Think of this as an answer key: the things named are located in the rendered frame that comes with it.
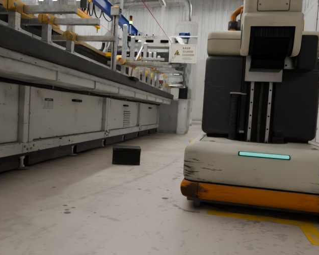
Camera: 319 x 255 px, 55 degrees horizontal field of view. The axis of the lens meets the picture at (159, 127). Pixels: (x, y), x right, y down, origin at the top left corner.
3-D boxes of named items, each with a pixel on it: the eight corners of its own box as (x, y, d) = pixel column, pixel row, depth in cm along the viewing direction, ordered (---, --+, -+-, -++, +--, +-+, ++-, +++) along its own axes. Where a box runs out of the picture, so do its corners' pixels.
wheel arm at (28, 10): (77, 15, 133) (78, 5, 133) (74, 13, 130) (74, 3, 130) (-10, 15, 142) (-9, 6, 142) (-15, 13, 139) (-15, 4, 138)
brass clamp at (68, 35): (81, 44, 190) (82, 36, 190) (71, 39, 177) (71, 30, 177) (72, 44, 192) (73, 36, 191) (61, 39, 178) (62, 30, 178)
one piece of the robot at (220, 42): (202, 152, 180) (212, 7, 176) (301, 160, 169) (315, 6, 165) (197, 160, 148) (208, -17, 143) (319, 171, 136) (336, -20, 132)
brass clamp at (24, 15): (33, 18, 141) (33, 7, 141) (13, 8, 128) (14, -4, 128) (21, 18, 143) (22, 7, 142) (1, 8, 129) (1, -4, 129)
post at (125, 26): (125, 78, 282) (128, 25, 279) (123, 77, 279) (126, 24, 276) (121, 78, 283) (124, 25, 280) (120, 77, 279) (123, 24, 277)
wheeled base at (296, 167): (194, 171, 190) (197, 131, 188) (305, 182, 176) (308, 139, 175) (177, 201, 124) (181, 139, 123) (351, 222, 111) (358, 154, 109)
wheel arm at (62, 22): (100, 27, 158) (100, 18, 158) (97, 25, 155) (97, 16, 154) (25, 27, 166) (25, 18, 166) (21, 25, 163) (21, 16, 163)
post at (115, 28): (116, 72, 257) (119, 17, 254) (114, 71, 252) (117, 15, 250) (111, 71, 258) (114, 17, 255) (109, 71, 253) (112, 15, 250)
